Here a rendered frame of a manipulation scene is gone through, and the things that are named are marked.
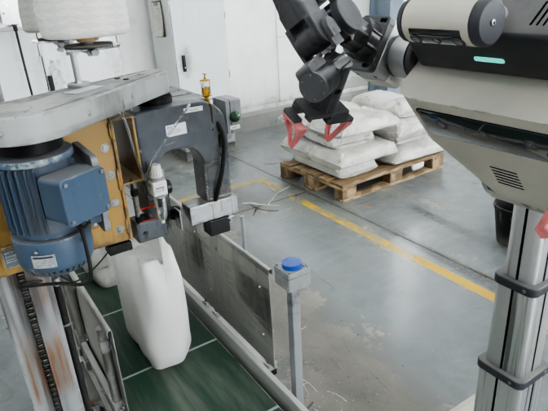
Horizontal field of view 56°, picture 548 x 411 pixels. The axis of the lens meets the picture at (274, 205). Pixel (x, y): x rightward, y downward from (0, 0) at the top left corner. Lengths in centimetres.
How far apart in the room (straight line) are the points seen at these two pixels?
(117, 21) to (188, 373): 124
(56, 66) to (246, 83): 267
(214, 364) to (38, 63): 268
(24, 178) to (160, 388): 102
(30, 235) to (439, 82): 84
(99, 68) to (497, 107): 342
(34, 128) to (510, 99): 82
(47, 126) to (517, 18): 81
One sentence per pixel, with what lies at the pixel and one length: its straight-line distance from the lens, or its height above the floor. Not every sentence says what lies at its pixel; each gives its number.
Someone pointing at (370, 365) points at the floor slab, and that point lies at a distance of 248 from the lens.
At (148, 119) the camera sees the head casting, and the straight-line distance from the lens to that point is 130.
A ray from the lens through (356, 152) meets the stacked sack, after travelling 407.
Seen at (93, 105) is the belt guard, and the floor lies 140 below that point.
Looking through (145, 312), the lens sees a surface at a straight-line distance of 179.
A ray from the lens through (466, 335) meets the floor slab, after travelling 273.
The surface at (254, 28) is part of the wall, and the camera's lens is 612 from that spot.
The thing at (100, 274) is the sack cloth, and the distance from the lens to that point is 247.
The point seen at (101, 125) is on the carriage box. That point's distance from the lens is 127.
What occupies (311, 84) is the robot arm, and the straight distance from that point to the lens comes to 96.
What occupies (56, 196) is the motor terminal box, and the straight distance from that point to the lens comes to 101.
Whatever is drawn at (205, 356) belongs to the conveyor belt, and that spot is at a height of 38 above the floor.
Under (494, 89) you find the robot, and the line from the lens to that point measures 101.
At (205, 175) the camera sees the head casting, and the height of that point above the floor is 114.
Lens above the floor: 161
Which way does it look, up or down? 23 degrees down
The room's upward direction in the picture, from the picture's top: 3 degrees counter-clockwise
